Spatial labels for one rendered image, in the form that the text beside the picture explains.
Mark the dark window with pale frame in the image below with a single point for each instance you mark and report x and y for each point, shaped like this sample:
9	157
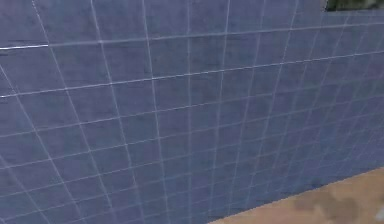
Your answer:
356	4

